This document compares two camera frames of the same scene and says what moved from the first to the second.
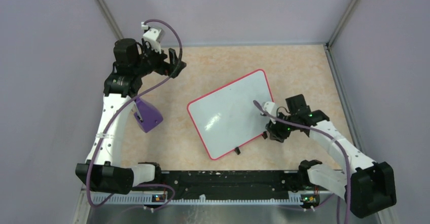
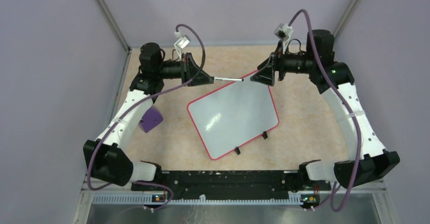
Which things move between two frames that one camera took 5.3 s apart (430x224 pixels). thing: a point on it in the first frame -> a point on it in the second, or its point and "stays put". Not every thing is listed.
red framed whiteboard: [226, 117] stays put
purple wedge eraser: [151, 117] stays put
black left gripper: [175, 65] -> [190, 70]
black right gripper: [276, 132] -> [265, 75]
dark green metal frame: [236, 185] stays put
